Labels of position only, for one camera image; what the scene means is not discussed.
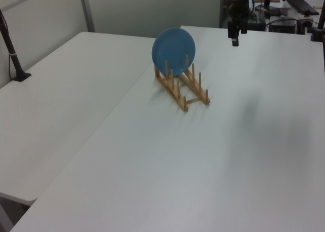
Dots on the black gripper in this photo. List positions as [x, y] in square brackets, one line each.
[237, 16]

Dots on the blue round plate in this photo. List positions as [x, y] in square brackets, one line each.
[172, 49]

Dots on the wooden plate rack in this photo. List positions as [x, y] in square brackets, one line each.
[177, 90]

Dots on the black monitor stand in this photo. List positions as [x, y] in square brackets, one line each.
[268, 6]

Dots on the black electronics box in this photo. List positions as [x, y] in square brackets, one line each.
[282, 26]

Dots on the black computer keyboard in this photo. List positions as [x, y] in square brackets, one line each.
[301, 4]

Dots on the black pole with table clamp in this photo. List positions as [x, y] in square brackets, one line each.
[319, 26]

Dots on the black camera pole with clamp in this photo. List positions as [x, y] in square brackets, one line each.
[10, 46]

